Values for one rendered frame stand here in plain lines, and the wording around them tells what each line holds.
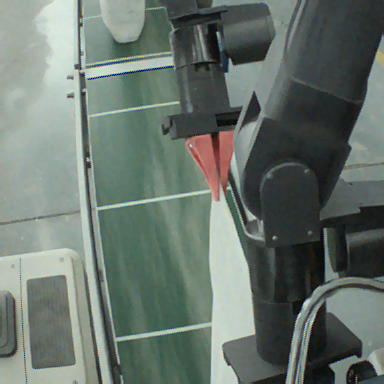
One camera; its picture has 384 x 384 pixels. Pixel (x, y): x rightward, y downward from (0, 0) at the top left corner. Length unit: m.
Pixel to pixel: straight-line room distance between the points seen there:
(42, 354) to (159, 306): 0.37
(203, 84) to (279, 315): 0.29
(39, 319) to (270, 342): 1.12
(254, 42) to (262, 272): 0.29
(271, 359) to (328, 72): 0.22
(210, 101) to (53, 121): 1.86
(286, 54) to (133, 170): 1.29
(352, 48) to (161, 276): 1.09
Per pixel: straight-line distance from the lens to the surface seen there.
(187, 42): 0.57
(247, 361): 0.39
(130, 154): 1.60
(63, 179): 2.10
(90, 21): 2.35
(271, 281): 0.34
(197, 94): 0.56
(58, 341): 1.40
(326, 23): 0.28
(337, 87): 0.28
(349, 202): 0.34
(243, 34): 0.56
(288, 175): 0.29
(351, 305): 1.78
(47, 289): 1.48
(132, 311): 1.27
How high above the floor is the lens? 1.50
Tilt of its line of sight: 49 degrees down
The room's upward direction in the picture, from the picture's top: straight up
